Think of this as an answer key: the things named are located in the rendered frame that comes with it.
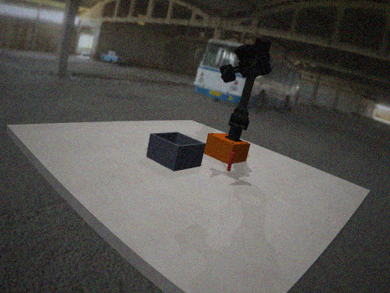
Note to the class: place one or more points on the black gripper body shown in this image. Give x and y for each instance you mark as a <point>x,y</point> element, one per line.
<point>244,65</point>

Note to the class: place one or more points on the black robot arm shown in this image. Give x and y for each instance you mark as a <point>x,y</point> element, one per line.
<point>240,113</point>

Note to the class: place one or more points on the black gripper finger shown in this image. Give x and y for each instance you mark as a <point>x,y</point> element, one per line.
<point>256,69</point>
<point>226,75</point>

